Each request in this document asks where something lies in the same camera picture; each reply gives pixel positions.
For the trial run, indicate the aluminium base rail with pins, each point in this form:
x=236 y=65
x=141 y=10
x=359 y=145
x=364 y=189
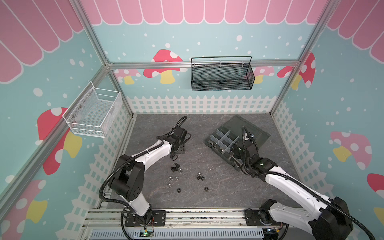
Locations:
x=175 y=218

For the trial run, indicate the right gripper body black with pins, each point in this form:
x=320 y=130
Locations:
x=237 y=153

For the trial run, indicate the dark green compartment organizer box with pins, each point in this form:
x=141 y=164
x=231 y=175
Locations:
x=227 y=143

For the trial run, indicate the white wire mesh basket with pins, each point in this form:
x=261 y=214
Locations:
x=93 y=112

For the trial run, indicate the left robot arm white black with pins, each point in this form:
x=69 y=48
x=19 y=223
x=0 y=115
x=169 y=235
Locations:
x=124 y=185

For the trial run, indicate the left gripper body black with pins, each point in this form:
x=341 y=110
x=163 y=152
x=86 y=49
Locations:
x=181 y=149

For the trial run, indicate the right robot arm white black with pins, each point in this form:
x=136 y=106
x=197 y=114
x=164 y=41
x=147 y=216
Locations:
x=322 y=217

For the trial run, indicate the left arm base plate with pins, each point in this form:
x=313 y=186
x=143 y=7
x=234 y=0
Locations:
x=153 y=218

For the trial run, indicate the silver washers cluster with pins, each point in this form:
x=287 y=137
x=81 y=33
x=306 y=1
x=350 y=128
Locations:
x=175 y=178

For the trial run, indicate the black wire mesh basket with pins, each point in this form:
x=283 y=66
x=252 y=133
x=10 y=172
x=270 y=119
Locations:
x=228 y=73

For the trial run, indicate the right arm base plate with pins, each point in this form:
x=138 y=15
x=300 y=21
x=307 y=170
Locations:
x=256 y=217

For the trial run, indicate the white slotted cable duct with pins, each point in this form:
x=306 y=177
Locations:
x=197 y=234

